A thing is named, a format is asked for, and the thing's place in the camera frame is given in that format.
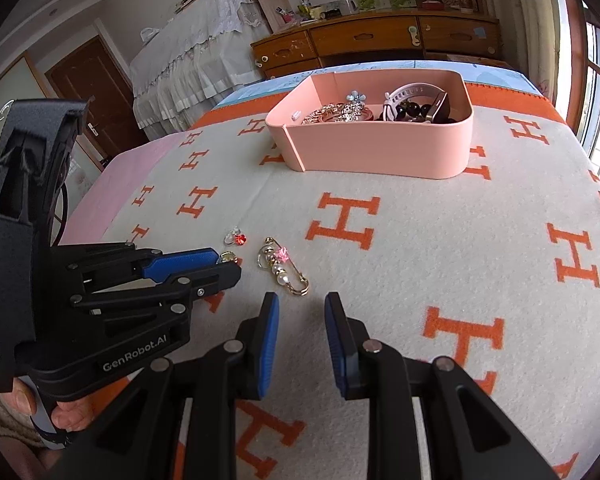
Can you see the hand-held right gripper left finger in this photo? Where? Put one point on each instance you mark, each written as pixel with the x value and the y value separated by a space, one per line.
pixel 269 355

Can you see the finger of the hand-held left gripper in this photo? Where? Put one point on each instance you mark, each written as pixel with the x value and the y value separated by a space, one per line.
pixel 180 263
pixel 215 280

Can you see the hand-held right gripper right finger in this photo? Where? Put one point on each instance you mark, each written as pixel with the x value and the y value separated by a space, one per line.
pixel 336 355

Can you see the gold pearl pin brooch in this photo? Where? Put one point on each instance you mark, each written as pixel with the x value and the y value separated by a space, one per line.
pixel 280 272

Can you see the red and gold bangle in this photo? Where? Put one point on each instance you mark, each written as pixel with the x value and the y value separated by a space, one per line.
pixel 325 115

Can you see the pink plastic tray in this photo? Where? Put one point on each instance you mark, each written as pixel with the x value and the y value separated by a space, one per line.
pixel 380 150

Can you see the pale pink wristwatch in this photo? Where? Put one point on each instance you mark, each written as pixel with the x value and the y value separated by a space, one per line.
pixel 410 92

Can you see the person's left forearm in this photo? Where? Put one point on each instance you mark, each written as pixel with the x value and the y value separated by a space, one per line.
pixel 5 445

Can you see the person's left hand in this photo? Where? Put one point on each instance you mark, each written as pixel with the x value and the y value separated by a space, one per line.
pixel 72 415

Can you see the pink bedsheet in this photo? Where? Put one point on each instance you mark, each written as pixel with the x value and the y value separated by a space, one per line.
pixel 120 185

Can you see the orange and cream patterned blanket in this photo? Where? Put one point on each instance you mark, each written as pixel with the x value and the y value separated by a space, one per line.
pixel 405 260

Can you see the brown wooden door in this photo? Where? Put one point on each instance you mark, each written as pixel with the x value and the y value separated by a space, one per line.
pixel 95 90

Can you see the light blue printed mat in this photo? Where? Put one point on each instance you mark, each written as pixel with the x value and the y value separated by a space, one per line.
pixel 260 87

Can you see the white lace-covered piano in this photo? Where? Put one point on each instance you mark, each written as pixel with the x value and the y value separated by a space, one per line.
pixel 190 60

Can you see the small white device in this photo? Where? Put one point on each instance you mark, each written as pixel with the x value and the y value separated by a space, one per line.
pixel 148 34

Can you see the pink pen holder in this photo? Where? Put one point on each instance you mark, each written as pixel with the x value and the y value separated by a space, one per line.
pixel 286 16

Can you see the wooden desk with drawers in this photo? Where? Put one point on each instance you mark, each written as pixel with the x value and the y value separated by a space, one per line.
pixel 360 35

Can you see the pale curtain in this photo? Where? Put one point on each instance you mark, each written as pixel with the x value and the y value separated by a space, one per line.
pixel 525 20

